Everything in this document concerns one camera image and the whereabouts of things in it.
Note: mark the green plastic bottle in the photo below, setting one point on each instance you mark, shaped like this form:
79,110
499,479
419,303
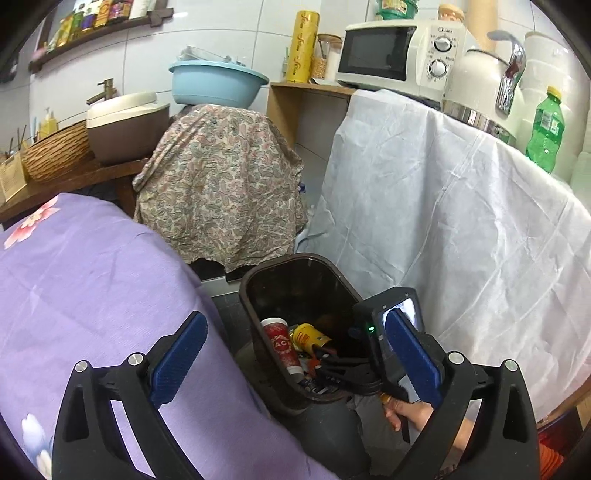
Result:
547,134

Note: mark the white microwave oven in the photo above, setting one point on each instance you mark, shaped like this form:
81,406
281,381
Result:
378,53

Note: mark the purple floral tablecloth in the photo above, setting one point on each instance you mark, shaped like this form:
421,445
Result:
92,286

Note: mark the white cover cloth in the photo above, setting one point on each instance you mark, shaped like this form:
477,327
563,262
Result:
438,207

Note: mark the row of condiment bottles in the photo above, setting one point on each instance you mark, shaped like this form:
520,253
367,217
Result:
101,11

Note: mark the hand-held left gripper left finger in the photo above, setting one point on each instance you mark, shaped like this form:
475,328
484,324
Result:
178,360

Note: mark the yellow wrapped roll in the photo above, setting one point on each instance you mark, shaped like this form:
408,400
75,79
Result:
300,46

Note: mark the dark wooden framed shelf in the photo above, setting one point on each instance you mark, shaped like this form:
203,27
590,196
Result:
92,34

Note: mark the brown and white wash basin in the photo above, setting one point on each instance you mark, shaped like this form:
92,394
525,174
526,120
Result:
124,138

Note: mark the glass storage jar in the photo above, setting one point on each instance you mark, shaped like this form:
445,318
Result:
323,60

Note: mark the dark wooden counter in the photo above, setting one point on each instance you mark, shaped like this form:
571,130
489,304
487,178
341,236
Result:
92,177

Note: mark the white electric kettle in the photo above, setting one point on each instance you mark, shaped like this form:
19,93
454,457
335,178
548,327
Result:
475,87

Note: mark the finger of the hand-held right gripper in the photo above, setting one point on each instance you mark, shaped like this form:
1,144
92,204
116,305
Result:
337,362
346,381

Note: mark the wooden cabinet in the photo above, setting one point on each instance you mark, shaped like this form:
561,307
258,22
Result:
286,110

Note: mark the dark brown trash bin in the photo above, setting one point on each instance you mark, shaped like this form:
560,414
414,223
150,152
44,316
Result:
295,290

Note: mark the orange cloth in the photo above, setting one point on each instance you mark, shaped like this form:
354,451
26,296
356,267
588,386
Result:
549,457

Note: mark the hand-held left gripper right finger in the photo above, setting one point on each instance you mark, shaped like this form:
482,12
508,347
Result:
413,360

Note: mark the light blue plastic basin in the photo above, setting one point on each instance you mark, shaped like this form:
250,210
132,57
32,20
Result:
212,87

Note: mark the wicker basket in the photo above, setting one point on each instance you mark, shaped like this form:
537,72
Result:
55,152

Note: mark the yellow cylindrical can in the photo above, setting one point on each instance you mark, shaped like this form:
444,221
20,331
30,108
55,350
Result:
309,337

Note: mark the beige utensil holder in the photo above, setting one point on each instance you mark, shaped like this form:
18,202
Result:
11,177

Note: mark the red cylindrical can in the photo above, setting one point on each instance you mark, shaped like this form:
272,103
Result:
281,346

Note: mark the yellow soap bottle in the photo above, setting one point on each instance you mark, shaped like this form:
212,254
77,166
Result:
48,124

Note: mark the paisley patterned cloth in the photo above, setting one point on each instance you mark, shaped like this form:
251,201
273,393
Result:
217,184

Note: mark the metal faucet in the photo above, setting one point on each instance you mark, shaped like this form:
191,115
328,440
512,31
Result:
104,90

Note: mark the person's right hand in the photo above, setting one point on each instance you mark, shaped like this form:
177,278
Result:
411,415

